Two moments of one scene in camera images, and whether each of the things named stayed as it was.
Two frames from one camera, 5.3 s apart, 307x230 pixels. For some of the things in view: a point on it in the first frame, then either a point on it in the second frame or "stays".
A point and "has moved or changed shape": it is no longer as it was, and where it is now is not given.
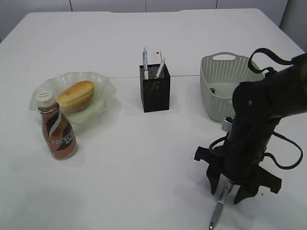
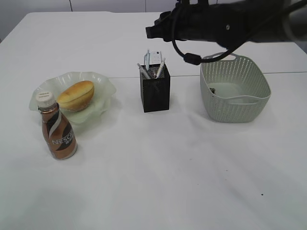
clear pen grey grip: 224,193 -> 143,71
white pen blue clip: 145,63 has moved or changed shape
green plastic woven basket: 220,73 stays
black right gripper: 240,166 -> 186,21
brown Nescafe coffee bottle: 58,132 stays
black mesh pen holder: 154,92 stays
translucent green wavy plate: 103,92 stays
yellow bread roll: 76,97 stays
